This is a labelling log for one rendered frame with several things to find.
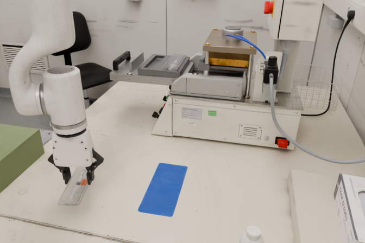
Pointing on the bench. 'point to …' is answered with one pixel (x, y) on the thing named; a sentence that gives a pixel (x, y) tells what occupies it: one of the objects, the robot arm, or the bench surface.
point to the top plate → (232, 41)
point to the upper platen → (228, 61)
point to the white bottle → (251, 235)
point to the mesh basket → (320, 90)
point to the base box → (227, 122)
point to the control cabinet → (291, 21)
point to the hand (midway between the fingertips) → (79, 176)
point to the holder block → (155, 69)
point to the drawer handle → (121, 59)
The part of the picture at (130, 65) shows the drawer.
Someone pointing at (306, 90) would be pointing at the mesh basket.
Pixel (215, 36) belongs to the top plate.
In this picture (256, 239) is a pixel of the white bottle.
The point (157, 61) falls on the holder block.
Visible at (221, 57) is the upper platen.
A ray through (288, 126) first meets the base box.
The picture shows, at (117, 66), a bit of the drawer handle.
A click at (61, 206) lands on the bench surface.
